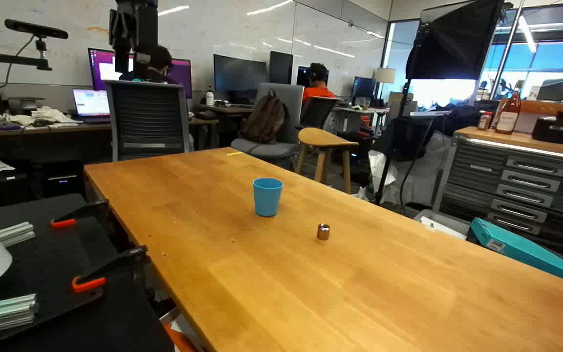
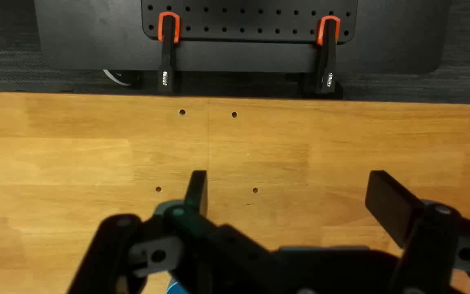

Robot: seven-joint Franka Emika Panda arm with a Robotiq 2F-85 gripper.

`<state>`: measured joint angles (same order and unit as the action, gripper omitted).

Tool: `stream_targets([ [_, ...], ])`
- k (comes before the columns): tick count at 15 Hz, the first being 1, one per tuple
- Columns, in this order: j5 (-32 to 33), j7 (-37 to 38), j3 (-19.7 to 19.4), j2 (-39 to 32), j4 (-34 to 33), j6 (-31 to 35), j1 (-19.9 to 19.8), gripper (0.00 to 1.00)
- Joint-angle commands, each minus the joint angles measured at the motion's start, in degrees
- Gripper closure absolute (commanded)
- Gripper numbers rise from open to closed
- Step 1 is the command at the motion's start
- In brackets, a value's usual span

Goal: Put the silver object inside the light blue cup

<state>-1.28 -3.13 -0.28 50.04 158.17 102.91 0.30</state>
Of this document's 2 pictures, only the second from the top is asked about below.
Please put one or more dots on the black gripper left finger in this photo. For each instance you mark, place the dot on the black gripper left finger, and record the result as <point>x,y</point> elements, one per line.
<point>180,240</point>

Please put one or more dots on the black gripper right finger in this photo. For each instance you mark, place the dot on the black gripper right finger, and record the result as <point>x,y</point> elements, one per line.
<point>435,237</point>

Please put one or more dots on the light blue cup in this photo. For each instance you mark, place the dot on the light blue cup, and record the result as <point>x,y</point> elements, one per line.
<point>176,287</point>

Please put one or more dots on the left orange black clamp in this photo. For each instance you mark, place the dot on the left orange black clamp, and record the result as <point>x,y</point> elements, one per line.
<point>169,33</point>

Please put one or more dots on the orange black clamp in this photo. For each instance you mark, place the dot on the orange black clamp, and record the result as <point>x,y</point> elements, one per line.
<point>327,41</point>
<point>169,33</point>

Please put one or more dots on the right orange black clamp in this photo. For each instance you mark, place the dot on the right orange black clamp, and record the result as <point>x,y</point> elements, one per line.
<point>327,41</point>

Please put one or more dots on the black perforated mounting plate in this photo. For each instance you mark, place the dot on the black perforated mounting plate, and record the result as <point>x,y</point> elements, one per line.
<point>295,21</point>

